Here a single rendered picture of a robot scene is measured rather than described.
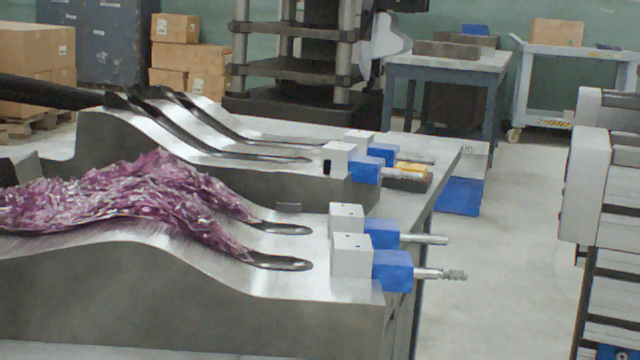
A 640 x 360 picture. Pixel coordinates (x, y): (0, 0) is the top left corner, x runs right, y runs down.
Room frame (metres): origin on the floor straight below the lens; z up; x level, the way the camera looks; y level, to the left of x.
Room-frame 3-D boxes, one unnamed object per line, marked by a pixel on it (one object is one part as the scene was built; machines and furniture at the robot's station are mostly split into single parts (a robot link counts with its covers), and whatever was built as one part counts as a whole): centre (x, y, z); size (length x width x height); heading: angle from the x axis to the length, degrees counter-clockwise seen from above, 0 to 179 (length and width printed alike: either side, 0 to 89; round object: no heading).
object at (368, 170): (0.95, -0.07, 0.89); 0.13 x 0.05 x 0.05; 75
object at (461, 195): (4.20, -0.65, 0.11); 0.61 x 0.41 x 0.22; 75
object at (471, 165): (4.20, -0.65, 0.28); 0.61 x 0.41 x 0.15; 75
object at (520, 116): (6.61, -2.12, 0.47); 1.10 x 0.52 x 0.94; 82
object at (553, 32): (6.66, -1.96, 0.94); 0.41 x 0.33 x 0.29; 82
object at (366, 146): (1.05, -0.10, 0.89); 0.13 x 0.05 x 0.05; 75
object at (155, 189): (0.72, 0.19, 0.90); 0.26 x 0.18 x 0.08; 92
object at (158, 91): (1.06, 0.16, 0.92); 0.35 x 0.16 x 0.09; 75
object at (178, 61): (7.74, 1.40, 0.42); 0.86 x 0.33 x 0.83; 75
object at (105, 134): (1.08, 0.18, 0.87); 0.50 x 0.26 x 0.14; 75
